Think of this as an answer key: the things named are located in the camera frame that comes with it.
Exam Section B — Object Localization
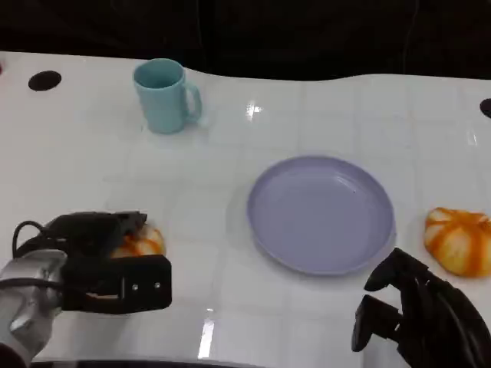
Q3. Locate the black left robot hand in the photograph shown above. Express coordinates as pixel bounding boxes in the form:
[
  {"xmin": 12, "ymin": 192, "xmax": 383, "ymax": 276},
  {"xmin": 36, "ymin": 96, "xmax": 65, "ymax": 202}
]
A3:
[{"xmin": 42, "ymin": 209, "xmax": 149, "ymax": 266}]

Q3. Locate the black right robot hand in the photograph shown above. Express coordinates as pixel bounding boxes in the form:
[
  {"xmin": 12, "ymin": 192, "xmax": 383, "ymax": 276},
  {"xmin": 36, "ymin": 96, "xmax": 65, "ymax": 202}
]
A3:
[{"xmin": 351, "ymin": 247, "xmax": 491, "ymax": 368}]

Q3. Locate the pale green mug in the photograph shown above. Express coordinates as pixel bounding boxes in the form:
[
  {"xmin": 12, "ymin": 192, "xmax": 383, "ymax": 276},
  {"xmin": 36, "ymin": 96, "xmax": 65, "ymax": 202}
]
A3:
[{"xmin": 133, "ymin": 57, "xmax": 203, "ymax": 135}]

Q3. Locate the lilac plate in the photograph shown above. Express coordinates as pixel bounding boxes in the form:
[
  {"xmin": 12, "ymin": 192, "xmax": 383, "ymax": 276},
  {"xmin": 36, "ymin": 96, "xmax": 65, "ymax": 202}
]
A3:
[{"xmin": 246, "ymin": 155, "xmax": 397, "ymax": 277}]

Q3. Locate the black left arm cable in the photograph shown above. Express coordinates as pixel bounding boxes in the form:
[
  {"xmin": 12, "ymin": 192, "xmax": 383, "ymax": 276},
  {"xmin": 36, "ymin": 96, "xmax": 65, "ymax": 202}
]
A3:
[{"xmin": 11, "ymin": 220, "xmax": 68, "ymax": 265}]

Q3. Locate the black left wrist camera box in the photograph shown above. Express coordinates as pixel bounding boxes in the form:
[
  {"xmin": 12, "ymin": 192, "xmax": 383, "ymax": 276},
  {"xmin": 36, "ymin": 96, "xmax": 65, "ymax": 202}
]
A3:
[{"xmin": 61, "ymin": 254, "xmax": 173, "ymax": 314}]

